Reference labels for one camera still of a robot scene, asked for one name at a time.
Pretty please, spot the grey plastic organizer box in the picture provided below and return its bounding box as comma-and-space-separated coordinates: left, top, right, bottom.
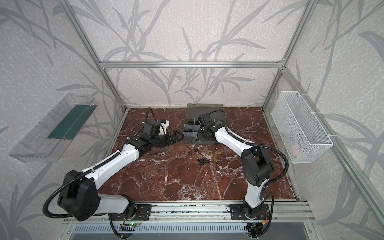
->
183, 104, 224, 145

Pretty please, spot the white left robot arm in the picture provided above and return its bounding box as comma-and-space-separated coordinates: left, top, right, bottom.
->
58, 130, 184, 221

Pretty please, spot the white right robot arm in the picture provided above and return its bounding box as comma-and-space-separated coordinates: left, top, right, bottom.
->
201, 125, 275, 210

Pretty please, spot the brass screws pile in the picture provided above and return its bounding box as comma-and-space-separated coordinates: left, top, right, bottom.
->
208, 151, 223, 163

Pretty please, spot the black screws pile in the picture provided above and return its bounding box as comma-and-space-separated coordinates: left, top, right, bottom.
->
194, 149, 213, 166

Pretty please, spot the aluminium back crossbar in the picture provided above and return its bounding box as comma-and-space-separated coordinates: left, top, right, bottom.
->
100, 61, 283, 69

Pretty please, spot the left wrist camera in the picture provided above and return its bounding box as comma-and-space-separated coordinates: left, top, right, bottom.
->
141, 119, 170, 138

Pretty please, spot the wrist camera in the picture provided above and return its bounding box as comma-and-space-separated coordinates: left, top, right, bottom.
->
141, 119, 170, 138
198, 114, 216, 130

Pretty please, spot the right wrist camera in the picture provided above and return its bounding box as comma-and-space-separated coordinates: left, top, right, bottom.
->
198, 114, 216, 130

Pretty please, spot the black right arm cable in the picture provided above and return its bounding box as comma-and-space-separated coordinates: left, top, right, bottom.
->
209, 109, 289, 187

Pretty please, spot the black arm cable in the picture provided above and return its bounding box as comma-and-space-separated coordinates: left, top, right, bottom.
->
209, 109, 289, 187
42, 169, 97, 219

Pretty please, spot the aluminium front rail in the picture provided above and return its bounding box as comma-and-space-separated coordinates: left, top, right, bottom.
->
62, 201, 316, 224

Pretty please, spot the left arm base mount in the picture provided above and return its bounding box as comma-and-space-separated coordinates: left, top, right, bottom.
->
111, 204, 152, 221

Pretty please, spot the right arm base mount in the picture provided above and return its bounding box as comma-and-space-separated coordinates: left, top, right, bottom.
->
229, 203, 271, 220

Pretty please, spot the white wire mesh basket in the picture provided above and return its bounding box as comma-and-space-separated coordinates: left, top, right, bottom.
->
272, 91, 334, 164

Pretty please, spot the clear plastic wall tray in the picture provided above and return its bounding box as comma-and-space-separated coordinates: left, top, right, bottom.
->
9, 94, 98, 163

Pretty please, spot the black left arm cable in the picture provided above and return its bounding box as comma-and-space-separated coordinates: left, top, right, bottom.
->
42, 169, 97, 219

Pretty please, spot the aluminium frame post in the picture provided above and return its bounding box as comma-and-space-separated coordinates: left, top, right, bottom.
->
262, 0, 319, 110

